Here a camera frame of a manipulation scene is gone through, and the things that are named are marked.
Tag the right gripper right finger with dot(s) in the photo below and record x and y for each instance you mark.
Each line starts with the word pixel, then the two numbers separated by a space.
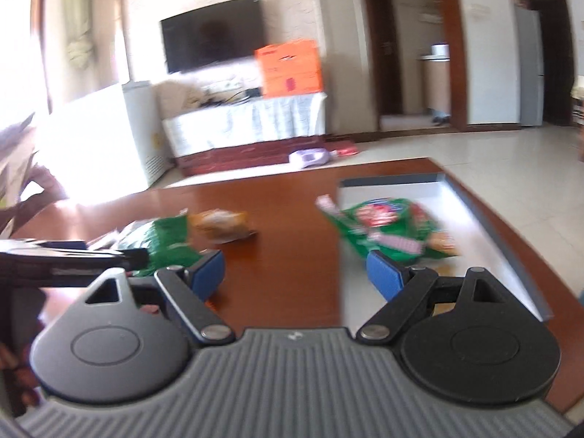
pixel 403 288

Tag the green chip bag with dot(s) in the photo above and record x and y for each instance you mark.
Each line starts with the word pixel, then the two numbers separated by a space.
pixel 165 239

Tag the grey white tray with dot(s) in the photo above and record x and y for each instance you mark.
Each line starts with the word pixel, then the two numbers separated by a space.
pixel 474 236

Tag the white chest freezer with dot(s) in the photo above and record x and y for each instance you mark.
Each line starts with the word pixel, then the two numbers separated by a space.
pixel 106 145

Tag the silver refrigerator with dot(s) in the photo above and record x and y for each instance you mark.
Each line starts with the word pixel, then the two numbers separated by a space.
pixel 532 74

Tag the kitchen cabinet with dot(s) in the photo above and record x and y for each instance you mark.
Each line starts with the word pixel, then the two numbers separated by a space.
pixel 436 80

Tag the orange gift box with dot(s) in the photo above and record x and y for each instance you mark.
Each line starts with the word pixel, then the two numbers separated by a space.
pixel 288 69

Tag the purple white bottle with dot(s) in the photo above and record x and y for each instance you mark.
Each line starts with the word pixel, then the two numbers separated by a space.
pixel 309 157

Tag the black wall television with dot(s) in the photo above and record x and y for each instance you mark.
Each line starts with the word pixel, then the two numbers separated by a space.
pixel 213 34

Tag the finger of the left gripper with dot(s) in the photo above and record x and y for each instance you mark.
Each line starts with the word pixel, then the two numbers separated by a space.
pixel 134 259

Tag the tan bread package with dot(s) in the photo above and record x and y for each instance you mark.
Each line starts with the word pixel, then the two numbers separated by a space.
pixel 221 226

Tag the green red snack bag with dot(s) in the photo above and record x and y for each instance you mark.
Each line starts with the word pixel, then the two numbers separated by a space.
pixel 399 228

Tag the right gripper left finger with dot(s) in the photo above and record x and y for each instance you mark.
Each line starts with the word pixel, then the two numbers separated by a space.
pixel 187 288

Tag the tv stand with white cloth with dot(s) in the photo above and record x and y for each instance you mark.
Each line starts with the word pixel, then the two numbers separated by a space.
pixel 253 133

